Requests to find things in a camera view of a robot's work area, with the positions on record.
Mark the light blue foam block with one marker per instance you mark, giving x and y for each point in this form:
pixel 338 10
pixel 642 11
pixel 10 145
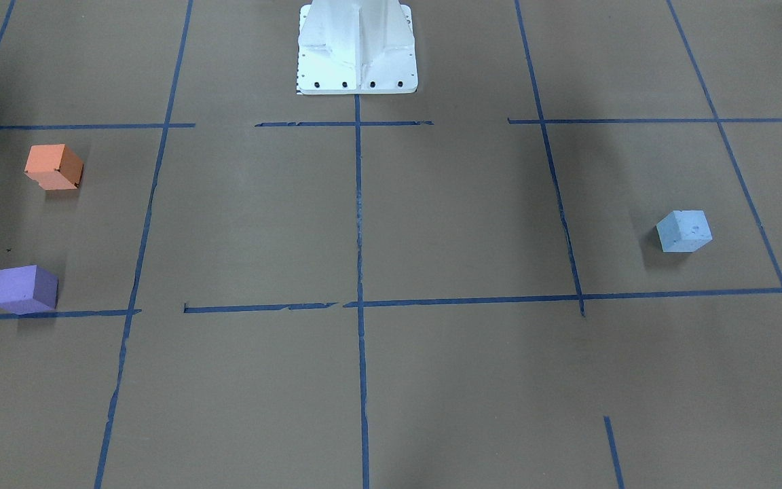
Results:
pixel 684 231

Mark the orange foam block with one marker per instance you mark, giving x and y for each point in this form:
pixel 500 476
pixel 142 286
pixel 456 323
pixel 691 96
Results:
pixel 54 167

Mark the purple foam block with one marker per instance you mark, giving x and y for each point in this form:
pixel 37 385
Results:
pixel 28 290

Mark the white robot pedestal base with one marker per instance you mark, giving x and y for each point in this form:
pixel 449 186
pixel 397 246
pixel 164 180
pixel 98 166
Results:
pixel 356 47

